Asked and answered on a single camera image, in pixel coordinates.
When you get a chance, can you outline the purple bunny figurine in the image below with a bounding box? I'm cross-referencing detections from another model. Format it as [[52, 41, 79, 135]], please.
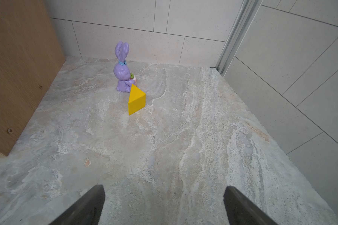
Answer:
[[113, 41, 135, 93]]

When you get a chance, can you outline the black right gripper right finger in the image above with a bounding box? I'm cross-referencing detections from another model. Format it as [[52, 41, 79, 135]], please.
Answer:
[[223, 186, 277, 225]]

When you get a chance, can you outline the metal corner profile right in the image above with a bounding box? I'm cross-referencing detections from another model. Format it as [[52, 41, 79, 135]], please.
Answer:
[[216, 0, 263, 77]]

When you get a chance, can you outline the yellow triangular block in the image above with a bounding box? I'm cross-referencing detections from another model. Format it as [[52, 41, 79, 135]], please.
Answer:
[[128, 84, 146, 115]]

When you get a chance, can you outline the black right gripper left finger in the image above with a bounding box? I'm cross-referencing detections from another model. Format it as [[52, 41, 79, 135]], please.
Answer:
[[50, 185, 106, 225]]

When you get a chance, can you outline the wooden three-tier shelf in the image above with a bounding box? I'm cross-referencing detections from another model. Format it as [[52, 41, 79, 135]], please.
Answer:
[[0, 1, 65, 157]]

